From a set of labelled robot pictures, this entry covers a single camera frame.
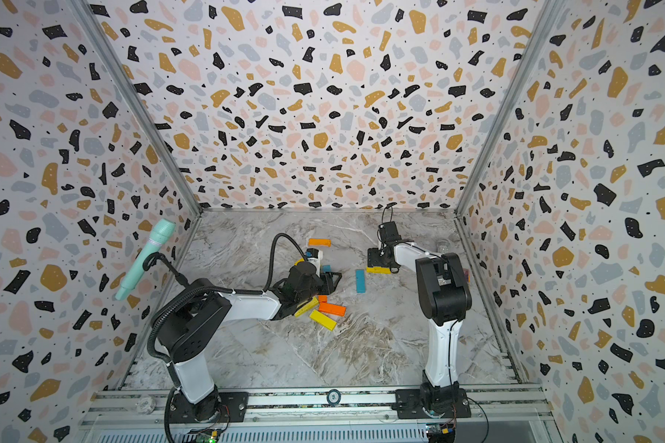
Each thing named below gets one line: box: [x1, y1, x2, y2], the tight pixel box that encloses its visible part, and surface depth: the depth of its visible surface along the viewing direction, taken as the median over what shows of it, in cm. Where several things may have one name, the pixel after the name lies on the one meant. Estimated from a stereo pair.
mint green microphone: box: [114, 217, 177, 301], surface depth 72 cm
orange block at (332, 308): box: [318, 301, 347, 317], surface depth 94 cm
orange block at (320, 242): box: [307, 238, 332, 248], surface depth 112 cm
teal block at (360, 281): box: [355, 269, 367, 294], surface depth 102 cm
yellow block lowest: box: [309, 309, 338, 332], surface depth 92 cm
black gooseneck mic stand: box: [142, 251, 191, 289], surface depth 75 cm
